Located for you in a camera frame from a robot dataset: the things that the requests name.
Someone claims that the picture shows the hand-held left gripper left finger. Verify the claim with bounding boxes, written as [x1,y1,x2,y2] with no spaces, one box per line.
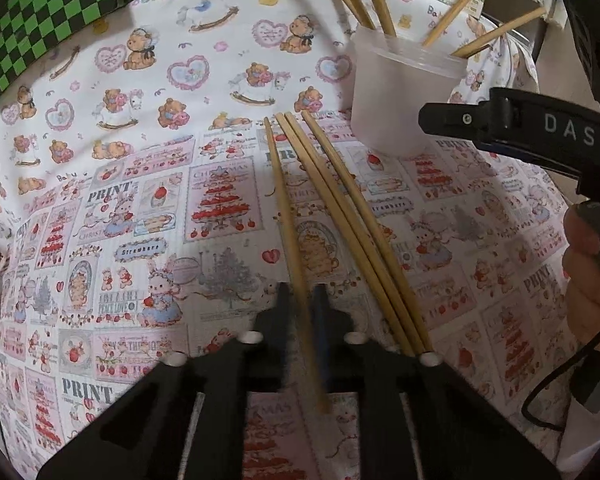
[37,282,301,480]

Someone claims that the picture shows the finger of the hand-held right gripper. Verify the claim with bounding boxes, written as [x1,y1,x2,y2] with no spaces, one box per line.
[418,87,513,147]
[555,0,600,111]

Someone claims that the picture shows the green checkered cloth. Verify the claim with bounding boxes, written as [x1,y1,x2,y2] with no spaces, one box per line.
[0,0,147,112]

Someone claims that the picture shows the person's white garment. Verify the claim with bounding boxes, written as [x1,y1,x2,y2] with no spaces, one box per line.
[555,395,600,477]

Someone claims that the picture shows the printed tablecloth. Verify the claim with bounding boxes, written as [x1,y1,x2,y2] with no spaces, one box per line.
[0,0,581,480]

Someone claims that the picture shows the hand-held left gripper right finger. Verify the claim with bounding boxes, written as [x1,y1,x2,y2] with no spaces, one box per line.
[312,285,561,480]

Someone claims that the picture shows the translucent plastic cup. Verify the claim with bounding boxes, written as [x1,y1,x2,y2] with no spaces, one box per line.
[350,25,468,157]

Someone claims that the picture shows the person's right hand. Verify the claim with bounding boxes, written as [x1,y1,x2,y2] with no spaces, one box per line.
[562,205,600,347]

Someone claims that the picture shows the black cable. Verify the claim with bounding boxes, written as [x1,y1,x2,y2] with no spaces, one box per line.
[522,347,588,431]

